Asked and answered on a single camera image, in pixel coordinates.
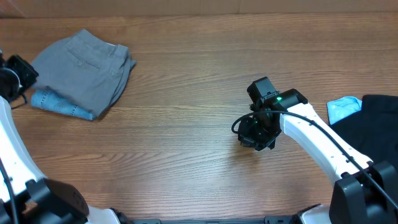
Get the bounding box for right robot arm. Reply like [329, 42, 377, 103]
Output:
[231, 77, 397, 223]

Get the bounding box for folded blue jeans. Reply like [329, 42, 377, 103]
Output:
[30, 90, 96, 120]

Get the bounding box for black garment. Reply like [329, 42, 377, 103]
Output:
[330, 95, 397, 168]

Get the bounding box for grey shorts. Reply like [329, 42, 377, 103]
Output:
[32, 29, 136, 118]

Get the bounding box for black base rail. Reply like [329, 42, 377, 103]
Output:
[128, 215, 302, 224]

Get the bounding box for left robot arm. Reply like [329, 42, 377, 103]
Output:
[1, 55, 129, 224]

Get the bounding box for light blue garment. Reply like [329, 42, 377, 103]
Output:
[326, 96, 362, 124]

